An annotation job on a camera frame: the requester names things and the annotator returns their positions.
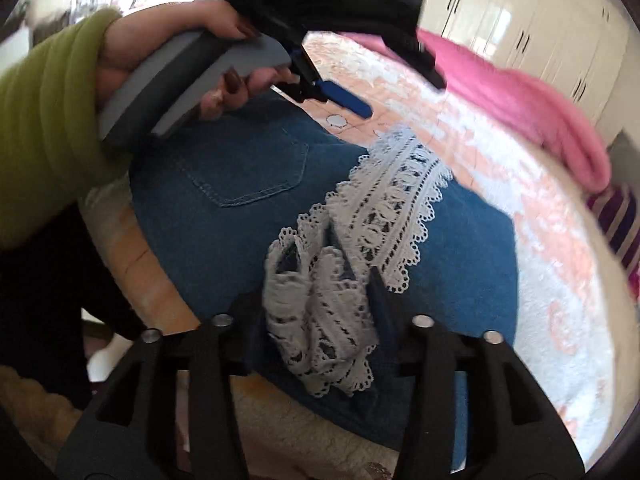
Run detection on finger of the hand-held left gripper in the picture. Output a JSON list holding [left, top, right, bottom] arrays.
[[399, 34, 448, 92], [286, 51, 374, 119]]

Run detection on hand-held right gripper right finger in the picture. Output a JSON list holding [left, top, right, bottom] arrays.
[[367, 266, 585, 480]]

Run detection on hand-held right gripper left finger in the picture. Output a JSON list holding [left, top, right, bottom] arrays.
[[57, 291, 264, 480]]

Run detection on blue denim pants lace trim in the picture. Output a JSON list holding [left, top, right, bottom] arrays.
[[129, 95, 522, 473]]

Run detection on person's left forearm green sleeve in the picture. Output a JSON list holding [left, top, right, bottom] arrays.
[[0, 8, 134, 252]]

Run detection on person's left hand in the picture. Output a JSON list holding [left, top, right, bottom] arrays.
[[94, 0, 302, 122]]

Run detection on pink quilt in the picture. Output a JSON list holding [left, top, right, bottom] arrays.
[[345, 27, 614, 194]]

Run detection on white wardrobe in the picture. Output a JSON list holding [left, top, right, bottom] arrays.
[[414, 0, 632, 132]]

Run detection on person's dark clothing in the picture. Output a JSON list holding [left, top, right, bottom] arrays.
[[0, 204, 147, 411]]

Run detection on peach patterned fleece blanket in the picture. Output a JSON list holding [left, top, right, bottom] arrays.
[[80, 30, 637, 480]]

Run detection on purple striped pillow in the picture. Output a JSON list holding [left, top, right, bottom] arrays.
[[586, 184, 640, 302]]

